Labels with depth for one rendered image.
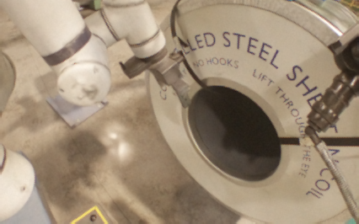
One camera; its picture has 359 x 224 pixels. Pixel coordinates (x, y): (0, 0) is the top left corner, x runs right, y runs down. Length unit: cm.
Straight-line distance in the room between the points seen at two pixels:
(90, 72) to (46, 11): 10
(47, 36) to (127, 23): 19
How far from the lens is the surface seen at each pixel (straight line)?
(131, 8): 41
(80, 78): 29
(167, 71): 48
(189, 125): 102
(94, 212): 120
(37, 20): 28
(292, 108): 64
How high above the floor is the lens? 143
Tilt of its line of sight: 44 degrees down
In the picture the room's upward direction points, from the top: 7 degrees clockwise
